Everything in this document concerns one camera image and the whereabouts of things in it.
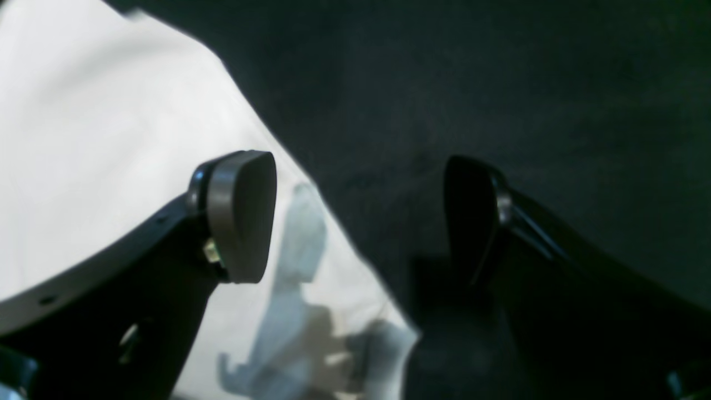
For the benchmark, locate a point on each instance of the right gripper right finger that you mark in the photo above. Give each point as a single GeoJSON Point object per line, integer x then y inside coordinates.
{"type": "Point", "coordinates": [584, 325]}

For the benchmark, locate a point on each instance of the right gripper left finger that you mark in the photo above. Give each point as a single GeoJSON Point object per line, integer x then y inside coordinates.
{"type": "Point", "coordinates": [121, 324]}

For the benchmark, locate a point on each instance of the white cotton T-shirt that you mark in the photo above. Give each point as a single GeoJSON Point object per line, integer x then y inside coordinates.
{"type": "Point", "coordinates": [105, 117]}

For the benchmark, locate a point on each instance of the black table cloth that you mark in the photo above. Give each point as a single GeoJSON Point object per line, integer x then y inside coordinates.
{"type": "Point", "coordinates": [597, 110]}

